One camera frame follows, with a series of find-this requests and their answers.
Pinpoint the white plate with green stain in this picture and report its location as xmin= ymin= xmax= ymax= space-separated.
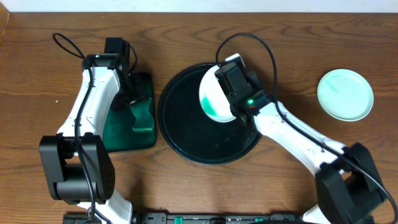
xmin=198 ymin=64 xmax=236 ymax=123

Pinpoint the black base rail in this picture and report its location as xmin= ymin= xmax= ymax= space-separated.
xmin=62 ymin=211 xmax=312 ymax=224

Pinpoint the round black tray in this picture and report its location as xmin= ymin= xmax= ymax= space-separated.
xmin=157 ymin=63 xmax=262 ymax=165

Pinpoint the black rectangular water tray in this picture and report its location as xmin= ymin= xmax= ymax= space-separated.
xmin=103 ymin=72 xmax=156 ymax=152

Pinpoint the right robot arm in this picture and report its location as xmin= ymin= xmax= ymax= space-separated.
xmin=200 ymin=61 xmax=397 ymax=223

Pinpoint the yellow green sponge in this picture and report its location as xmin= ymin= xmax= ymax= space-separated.
xmin=130 ymin=97 xmax=155 ymax=133

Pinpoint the mint green plate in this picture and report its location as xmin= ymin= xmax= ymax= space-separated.
xmin=317 ymin=68 xmax=374 ymax=122

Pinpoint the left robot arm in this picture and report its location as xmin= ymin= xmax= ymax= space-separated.
xmin=39 ymin=37 xmax=155 ymax=223

